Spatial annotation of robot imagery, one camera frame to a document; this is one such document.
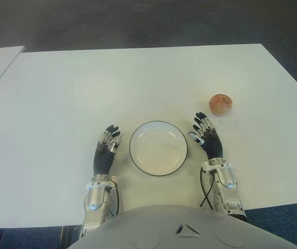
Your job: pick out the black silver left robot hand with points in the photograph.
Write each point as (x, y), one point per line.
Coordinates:
(102, 160)

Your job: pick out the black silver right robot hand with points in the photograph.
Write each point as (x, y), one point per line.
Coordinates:
(213, 146)

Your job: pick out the red yellow apple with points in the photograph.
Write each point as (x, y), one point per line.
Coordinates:
(220, 105)

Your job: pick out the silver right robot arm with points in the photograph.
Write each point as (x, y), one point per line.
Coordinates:
(226, 179)

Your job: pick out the white plate with black rim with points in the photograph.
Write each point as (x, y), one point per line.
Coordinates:
(158, 150)

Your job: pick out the grey robot torso shell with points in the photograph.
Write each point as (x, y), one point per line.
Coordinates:
(189, 233)

